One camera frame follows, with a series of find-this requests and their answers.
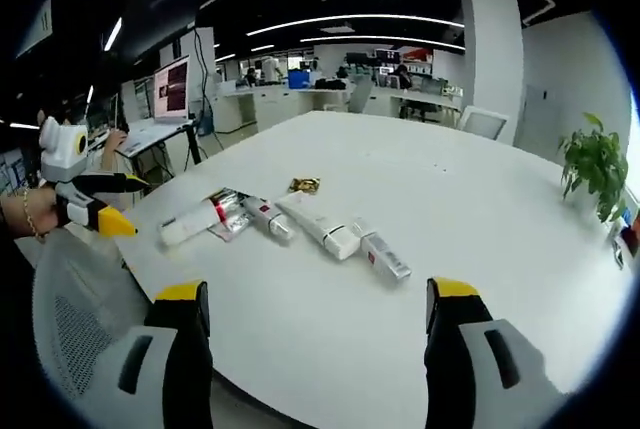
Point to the white office chair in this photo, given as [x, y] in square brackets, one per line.
[482, 121]

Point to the silver skincare sachet red label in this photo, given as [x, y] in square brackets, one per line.
[231, 213]

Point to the computer monitor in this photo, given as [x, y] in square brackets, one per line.
[171, 89]

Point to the large white skincare tube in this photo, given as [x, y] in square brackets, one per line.
[320, 229]

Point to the small silver skincare tube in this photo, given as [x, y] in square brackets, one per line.
[267, 220]

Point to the white office counter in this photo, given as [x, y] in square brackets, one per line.
[280, 101]

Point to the blue storage crate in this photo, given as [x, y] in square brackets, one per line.
[300, 79]

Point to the silver skincare bottle red label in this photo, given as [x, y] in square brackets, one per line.
[382, 251]

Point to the grey mesh office chair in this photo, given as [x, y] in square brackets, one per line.
[85, 314]

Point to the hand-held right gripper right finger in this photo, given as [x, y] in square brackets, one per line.
[475, 364]

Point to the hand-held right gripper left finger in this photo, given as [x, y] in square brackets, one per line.
[165, 364]

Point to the white side desk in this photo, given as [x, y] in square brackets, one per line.
[150, 136]

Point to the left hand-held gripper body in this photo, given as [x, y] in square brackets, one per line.
[60, 149]

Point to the person's left hand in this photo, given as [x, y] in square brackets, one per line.
[37, 211]

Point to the green potted plant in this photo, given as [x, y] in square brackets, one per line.
[595, 164]

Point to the white skincare bottle red band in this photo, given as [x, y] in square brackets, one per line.
[192, 223]

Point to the gold foil packet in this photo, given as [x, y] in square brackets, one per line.
[305, 184]

